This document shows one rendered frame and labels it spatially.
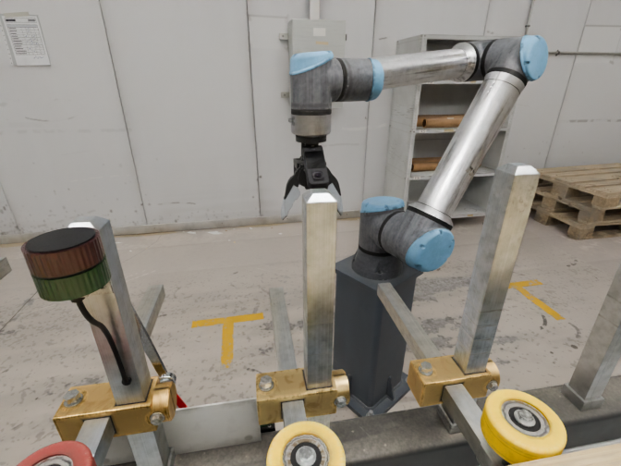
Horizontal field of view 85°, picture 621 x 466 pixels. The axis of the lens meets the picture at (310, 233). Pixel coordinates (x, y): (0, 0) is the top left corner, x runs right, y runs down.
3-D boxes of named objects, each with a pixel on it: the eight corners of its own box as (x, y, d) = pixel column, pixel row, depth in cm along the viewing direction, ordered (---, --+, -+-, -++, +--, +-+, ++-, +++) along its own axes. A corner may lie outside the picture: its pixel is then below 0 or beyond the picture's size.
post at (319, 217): (304, 451, 60) (301, 187, 40) (323, 448, 60) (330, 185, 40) (308, 472, 56) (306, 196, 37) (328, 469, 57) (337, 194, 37)
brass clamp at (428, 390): (405, 379, 58) (407, 357, 56) (476, 369, 61) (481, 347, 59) (421, 410, 53) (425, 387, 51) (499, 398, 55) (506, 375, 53)
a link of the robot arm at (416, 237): (401, 258, 121) (512, 55, 110) (439, 281, 107) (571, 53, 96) (372, 246, 112) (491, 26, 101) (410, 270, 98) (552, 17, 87)
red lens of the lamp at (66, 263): (50, 249, 34) (42, 228, 33) (114, 244, 35) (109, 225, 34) (14, 280, 29) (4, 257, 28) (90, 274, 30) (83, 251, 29)
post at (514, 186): (438, 421, 63) (496, 161, 43) (456, 418, 63) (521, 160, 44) (448, 439, 60) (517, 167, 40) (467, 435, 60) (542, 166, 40)
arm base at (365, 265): (341, 265, 131) (342, 242, 127) (372, 251, 142) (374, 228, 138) (381, 286, 118) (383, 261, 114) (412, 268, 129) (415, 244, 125)
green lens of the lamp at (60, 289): (57, 270, 35) (51, 251, 35) (119, 265, 36) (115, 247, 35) (24, 304, 30) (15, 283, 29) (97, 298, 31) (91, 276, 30)
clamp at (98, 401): (79, 411, 49) (69, 386, 47) (178, 398, 51) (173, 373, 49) (61, 450, 44) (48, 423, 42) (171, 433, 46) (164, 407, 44)
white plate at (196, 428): (94, 464, 54) (77, 421, 49) (261, 437, 58) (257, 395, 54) (93, 468, 53) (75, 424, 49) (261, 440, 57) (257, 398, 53)
